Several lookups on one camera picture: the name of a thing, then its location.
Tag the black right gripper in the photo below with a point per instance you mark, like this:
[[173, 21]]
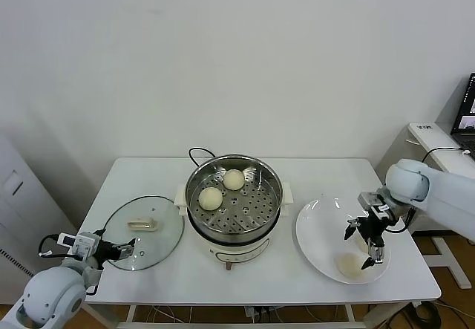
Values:
[[375, 227]]

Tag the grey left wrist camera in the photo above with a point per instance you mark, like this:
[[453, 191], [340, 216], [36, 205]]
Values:
[[85, 245]]

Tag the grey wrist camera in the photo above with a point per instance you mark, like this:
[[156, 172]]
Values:
[[371, 201], [85, 245]]

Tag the perforated steel steamer basket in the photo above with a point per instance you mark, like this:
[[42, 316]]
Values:
[[245, 214]]

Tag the white metal cabinet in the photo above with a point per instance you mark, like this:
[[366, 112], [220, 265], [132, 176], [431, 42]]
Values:
[[22, 210]]

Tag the black laptop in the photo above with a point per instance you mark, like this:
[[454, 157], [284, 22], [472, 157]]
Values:
[[465, 121]]

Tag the white side desk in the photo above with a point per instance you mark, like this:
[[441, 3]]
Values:
[[438, 147]]

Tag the round glass pot lid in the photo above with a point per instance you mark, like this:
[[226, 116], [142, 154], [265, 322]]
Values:
[[148, 240]]

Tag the black desk label sticker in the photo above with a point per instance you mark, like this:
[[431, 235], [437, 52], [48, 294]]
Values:
[[424, 127]]

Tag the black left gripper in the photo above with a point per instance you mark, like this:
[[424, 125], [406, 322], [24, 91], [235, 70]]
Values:
[[107, 250]]

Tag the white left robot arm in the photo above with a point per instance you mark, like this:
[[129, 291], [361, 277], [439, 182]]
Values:
[[52, 299]]

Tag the white power strip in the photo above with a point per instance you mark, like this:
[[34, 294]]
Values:
[[259, 312]]

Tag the white metal table frame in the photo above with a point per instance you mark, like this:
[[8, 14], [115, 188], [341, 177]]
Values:
[[185, 325]]

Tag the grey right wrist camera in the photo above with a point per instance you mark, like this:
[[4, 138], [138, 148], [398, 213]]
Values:
[[371, 201]]

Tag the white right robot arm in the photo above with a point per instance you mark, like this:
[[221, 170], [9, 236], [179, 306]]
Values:
[[438, 195]]

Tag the cream electric cooker pot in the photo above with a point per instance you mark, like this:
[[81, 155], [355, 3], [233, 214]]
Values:
[[237, 249]]

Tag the white steamed baozi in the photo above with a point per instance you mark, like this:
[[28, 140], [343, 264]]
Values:
[[349, 266], [360, 243], [234, 179], [211, 198]]

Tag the large white round plate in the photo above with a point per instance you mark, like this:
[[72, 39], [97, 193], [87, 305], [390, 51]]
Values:
[[319, 232]]

